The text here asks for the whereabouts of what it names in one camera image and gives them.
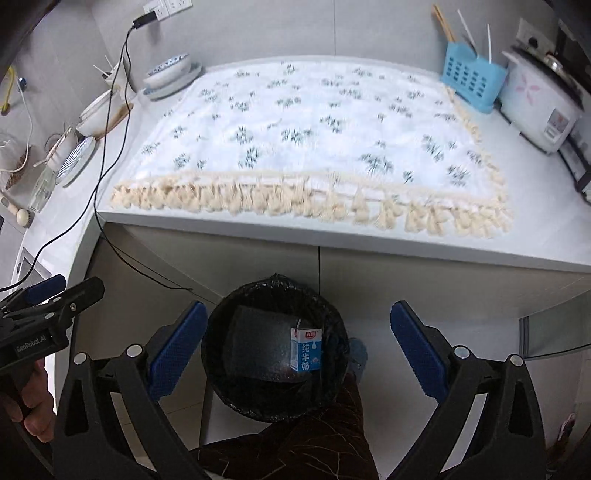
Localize person's leg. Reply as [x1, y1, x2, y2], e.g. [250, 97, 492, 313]
[189, 369, 380, 480]

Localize white cord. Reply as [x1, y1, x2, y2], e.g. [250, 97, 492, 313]
[18, 78, 36, 168]

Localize light blue utensil holder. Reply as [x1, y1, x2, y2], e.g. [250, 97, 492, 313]
[441, 41, 509, 114]

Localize wooden handled brush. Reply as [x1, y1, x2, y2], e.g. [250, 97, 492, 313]
[0, 196, 36, 230]

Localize black cable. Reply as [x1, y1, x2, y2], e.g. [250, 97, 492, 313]
[0, 25, 195, 294]

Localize grey base cabinet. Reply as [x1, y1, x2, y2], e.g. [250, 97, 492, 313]
[87, 222, 591, 361]

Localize black trash bin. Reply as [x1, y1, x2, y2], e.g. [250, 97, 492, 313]
[201, 273, 352, 423]

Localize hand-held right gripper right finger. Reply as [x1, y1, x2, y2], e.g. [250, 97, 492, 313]
[385, 300, 546, 480]

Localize wooden chopstick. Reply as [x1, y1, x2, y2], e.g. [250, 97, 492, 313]
[435, 4, 459, 43]
[431, 6, 455, 43]

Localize white rice cooker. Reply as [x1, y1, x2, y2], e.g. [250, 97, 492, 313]
[500, 45, 585, 155]

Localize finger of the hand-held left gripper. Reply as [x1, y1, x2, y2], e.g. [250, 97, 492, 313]
[9, 277, 106, 331]
[0, 274, 66, 317]

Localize clear glass jar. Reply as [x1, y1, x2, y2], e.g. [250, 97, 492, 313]
[0, 133, 29, 191]

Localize blue striped plate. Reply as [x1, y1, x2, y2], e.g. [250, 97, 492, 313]
[54, 136, 97, 188]

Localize floral tasselled tablecloth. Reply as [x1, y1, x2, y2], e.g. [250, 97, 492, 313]
[111, 60, 514, 240]

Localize pink shoe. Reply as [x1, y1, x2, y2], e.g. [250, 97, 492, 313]
[558, 412, 579, 456]

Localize stacked white blue bowls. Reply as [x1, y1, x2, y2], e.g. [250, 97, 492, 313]
[142, 62, 203, 100]

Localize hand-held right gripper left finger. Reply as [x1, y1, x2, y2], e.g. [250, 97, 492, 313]
[52, 301, 208, 480]

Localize blue floral bowl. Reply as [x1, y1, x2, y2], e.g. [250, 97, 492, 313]
[148, 53, 191, 77]

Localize white paper cup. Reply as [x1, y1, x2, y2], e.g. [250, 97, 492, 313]
[102, 62, 134, 94]

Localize wall socket with plug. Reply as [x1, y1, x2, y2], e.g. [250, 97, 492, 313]
[516, 18, 555, 51]

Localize blue white milk carton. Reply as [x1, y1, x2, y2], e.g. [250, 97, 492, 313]
[290, 318, 322, 372]

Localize person's left hand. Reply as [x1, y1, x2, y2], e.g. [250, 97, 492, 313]
[0, 357, 59, 444]

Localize clear glass bottle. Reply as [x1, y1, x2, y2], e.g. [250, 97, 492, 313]
[28, 164, 59, 213]

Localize yellow cord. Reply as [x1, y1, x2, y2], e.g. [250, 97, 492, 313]
[1, 67, 16, 116]

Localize blue shoe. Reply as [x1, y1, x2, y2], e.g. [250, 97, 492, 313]
[347, 337, 369, 385]

